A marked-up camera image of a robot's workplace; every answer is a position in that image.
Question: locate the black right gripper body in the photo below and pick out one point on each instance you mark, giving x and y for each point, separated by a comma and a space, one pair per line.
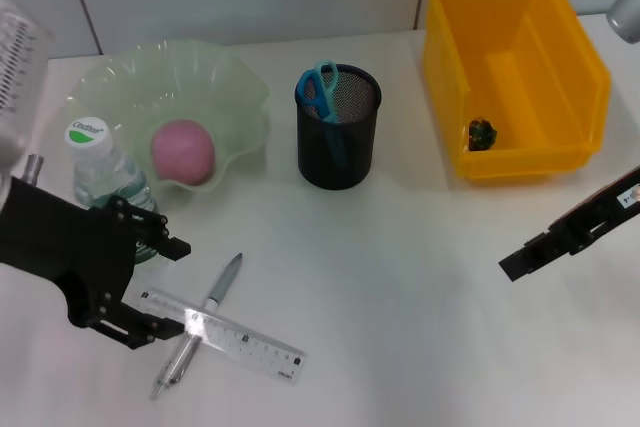
615, 202

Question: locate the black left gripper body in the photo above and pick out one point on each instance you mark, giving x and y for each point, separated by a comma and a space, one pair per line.
65, 242

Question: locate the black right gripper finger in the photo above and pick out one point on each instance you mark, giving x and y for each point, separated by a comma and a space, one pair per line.
530, 257

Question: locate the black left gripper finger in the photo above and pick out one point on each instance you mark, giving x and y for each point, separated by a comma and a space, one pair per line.
160, 237
140, 329

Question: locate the clear water bottle green label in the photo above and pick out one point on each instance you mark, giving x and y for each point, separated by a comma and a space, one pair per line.
95, 167

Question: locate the pink peach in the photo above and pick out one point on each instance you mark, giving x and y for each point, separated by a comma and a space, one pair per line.
182, 152

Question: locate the transparent plastic ruler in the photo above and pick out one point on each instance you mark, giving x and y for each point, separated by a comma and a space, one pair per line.
250, 342

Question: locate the green plastic wrapper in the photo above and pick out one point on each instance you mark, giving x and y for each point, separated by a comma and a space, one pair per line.
482, 136

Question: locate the blue safety scissors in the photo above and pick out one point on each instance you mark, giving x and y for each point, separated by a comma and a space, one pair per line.
320, 92

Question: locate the grey pen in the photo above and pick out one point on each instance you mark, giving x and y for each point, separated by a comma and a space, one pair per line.
225, 282

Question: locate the pale green wavy fruit plate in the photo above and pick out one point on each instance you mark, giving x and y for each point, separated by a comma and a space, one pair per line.
200, 77

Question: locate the black mesh pen cup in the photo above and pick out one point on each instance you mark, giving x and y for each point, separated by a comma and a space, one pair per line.
350, 157

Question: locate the yellow plastic storage bin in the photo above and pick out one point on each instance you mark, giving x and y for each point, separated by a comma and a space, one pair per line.
500, 22

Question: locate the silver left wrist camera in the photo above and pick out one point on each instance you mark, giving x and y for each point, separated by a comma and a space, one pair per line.
20, 72

